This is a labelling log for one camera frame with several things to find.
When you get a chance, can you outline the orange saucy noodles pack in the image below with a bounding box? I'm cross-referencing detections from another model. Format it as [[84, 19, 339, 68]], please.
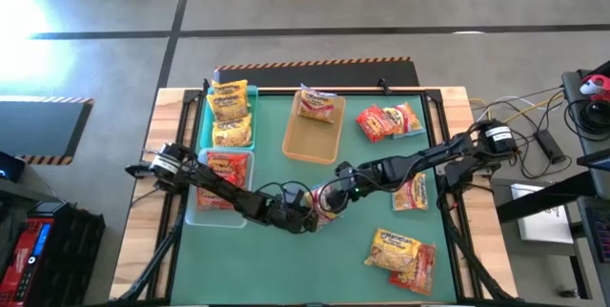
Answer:
[[195, 152, 250, 212]]

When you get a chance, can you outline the black device blue light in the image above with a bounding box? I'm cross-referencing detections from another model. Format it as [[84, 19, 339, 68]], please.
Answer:
[[0, 151, 26, 184]]

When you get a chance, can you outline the black right support strut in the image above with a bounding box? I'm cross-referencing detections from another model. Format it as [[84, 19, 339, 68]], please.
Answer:
[[437, 187, 519, 304]]

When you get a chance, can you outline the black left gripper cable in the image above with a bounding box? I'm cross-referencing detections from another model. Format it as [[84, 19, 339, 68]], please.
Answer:
[[254, 178, 316, 206]]

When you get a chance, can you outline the yellow cable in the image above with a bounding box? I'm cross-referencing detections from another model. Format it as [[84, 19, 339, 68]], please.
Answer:
[[480, 92, 567, 130]]

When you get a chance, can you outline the black cable coil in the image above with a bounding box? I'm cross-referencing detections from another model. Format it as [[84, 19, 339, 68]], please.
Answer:
[[564, 96, 610, 136]]

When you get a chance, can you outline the black plastic crate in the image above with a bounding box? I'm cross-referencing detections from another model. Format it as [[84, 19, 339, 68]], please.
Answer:
[[28, 201, 107, 307]]

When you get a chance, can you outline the orange translucent plastic bin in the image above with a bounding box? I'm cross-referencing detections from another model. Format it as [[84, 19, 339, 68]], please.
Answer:
[[281, 90, 347, 166]]

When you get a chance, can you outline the white board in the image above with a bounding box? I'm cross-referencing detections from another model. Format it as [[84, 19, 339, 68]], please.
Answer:
[[509, 183, 576, 245]]

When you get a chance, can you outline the black power brick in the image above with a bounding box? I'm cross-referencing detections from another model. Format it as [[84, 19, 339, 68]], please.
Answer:
[[533, 128, 568, 165]]

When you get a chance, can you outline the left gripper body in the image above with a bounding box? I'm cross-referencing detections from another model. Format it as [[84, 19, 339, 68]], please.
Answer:
[[259, 192, 311, 235]]

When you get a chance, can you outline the black cable bundle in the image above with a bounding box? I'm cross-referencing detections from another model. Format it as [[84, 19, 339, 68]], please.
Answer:
[[469, 99, 573, 180]]

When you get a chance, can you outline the red electronic device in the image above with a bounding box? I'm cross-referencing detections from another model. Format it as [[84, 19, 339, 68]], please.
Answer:
[[0, 218, 53, 307]]

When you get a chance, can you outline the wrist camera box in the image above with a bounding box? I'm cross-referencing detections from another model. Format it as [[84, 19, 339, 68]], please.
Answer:
[[334, 161, 357, 182], [279, 183, 307, 209]]

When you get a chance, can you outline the black keyboard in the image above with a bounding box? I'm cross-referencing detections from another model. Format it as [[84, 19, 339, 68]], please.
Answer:
[[584, 205, 610, 264]]

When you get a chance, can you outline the yellow creamy chicken ramen pack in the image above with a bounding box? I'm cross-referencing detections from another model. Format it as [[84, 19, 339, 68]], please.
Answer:
[[309, 183, 345, 231], [295, 82, 337, 125]]

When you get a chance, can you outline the white cable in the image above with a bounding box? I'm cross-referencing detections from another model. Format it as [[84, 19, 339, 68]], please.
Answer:
[[469, 88, 566, 122]]

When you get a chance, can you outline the black table frame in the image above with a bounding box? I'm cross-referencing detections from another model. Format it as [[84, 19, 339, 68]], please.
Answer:
[[156, 77, 478, 306]]

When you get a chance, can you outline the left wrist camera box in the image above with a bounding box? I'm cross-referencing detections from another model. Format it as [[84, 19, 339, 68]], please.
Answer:
[[279, 183, 307, 209]]

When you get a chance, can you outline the black support strut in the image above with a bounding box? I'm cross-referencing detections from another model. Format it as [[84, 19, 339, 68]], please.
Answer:
[[112, 192, 190, 304], [437, 187, 519, 304]]

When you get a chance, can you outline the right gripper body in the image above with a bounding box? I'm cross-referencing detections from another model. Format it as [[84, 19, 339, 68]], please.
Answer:
[[335, 162, 385, 201]]

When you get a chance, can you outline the teal plastic bin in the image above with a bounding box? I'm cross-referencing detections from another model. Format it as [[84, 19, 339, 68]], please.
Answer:
[[198, 85, 259, 152]]

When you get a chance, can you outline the clear plastic bin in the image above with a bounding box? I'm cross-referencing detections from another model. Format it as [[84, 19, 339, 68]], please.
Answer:
[[184, 148, 256, 230]]

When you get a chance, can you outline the black hazard-striped floor mat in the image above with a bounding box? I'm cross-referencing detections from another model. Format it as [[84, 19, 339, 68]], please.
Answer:
[[213, 56, 420, 88], [0, 95, 95, 166]]

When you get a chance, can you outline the gray desk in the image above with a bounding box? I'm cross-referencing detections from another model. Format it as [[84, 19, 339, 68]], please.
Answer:
[[560, 61, 610, 270]]

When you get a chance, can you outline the orange ramen pack blue-edged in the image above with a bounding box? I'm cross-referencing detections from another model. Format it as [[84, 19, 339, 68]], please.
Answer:
[[383, 101, 426, 140]]

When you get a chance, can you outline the black left support strut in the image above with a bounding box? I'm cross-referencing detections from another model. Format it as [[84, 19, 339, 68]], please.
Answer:
[[112, 192, 190, 304]]

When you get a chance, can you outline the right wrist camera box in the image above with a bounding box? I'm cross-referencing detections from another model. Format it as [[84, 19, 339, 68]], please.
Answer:
[[334, 161, 357, 182]]

